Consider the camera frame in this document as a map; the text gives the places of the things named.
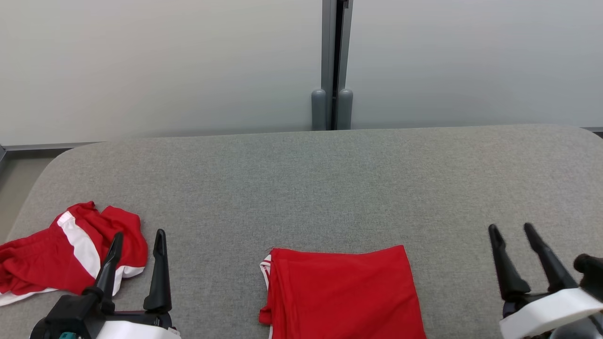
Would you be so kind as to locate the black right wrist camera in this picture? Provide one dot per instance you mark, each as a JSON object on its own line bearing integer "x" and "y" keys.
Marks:
{"x": 591, "y": 273}

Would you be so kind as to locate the teal left camera connector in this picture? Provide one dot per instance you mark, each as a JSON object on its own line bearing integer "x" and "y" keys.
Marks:
{"x": 67, "y": 335}

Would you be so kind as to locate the grey vertical partition frame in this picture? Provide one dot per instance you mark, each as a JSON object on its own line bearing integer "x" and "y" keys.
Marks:
{"x": 330, "y": 42}

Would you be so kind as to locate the grey wall base rail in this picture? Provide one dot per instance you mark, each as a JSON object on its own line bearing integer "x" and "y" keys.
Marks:
{"x": 47, "y": 146}
{"x": 593, "y": 129}

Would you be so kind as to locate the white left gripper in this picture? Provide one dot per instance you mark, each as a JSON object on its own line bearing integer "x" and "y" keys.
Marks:
{"x": 141, "y": 329}

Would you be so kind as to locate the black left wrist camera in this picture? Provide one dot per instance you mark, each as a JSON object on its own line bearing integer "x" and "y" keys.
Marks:
{"x": 70, "y": 315}

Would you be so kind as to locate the red jersey shirt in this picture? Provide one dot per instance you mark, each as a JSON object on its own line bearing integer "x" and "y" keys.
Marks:
{"x": 339, "y": 292}

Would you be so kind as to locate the red shorts with white panels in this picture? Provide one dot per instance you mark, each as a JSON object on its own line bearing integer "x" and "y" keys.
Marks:
{"x": 42, "y": 263}

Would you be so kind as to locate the grey cylindrical bumper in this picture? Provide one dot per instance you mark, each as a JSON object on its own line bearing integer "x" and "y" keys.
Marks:
{"x": 319, "y": 110}
{"x": 345, "y": 109}

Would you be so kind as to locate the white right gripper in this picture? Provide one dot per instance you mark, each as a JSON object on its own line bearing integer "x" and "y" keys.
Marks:
{"x": 541, "y": 313}

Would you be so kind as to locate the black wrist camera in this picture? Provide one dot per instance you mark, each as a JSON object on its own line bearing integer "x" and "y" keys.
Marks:
{"x": 591, "y": 273}
{"x": 70, "y": 315}

